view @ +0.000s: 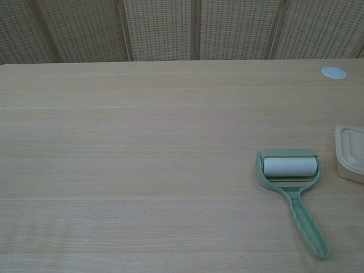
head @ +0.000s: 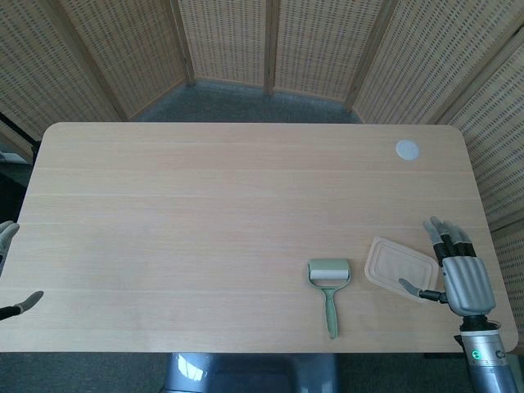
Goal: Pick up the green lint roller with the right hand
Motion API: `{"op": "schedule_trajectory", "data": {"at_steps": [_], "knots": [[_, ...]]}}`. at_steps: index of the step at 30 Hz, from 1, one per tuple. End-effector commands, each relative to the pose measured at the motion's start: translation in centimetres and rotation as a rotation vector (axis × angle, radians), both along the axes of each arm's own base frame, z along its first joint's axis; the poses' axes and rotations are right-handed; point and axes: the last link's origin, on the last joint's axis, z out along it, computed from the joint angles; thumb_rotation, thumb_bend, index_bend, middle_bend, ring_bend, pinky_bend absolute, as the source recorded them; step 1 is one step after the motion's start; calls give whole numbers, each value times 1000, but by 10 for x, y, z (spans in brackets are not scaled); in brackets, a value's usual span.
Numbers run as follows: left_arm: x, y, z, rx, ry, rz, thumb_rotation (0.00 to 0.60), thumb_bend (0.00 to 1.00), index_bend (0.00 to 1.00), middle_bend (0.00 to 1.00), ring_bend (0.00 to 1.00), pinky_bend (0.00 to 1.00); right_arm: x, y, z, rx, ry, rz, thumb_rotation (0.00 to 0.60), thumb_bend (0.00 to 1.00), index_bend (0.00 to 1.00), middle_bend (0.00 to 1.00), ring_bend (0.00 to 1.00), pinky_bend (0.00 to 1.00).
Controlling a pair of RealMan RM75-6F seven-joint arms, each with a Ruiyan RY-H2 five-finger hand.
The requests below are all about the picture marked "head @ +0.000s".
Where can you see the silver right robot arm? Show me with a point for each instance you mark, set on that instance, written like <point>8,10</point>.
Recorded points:
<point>489,360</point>

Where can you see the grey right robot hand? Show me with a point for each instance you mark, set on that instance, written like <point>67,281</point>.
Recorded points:
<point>466,282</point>

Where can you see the grey robot torso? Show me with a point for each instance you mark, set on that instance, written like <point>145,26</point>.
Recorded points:
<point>245,372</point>

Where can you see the woven bamboo screen panel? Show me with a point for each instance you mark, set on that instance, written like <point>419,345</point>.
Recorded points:
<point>319,45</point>
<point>131,45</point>
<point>491,143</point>
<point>430,61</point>
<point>225,41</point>
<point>37,69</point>
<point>511,278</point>

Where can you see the black metal stand bar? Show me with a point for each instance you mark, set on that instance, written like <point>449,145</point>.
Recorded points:
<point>18,131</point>

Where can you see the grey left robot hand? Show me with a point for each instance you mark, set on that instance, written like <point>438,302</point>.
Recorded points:
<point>6,235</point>

